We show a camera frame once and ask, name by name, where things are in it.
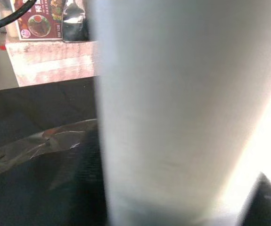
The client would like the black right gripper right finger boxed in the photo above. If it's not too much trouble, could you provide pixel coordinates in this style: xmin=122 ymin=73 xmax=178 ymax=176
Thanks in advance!
xmin=238 ymin=171 xmax=271 ymax=226

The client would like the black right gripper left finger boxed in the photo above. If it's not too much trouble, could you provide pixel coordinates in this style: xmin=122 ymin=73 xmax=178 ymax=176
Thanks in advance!
xmin=76 ymin=128 xmax=109 ymax=226

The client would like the white plastic table leg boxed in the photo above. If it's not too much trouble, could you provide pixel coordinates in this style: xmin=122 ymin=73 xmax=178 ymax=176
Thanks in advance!
xmin=89 ymin=0 xmax=271 ymax=226

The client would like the pale low box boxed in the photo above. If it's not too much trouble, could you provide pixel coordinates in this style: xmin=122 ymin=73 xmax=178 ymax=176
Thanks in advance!
xmin=5 ymin=40 xmax=100 ymax=88

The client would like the dark bag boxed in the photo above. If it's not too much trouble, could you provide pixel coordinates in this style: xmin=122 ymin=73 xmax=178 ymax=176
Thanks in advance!
xmin=62 ymin=0 xmax=90 ymax=43

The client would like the red printed box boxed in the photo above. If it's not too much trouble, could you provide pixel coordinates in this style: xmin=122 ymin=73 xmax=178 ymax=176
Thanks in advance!
xmin=15 ymin=0 xmax=63 ymax=40

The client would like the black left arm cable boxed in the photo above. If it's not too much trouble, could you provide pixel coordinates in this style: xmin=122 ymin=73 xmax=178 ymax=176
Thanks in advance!
xmin=0 ymin=0 xmax=37 ymax=34

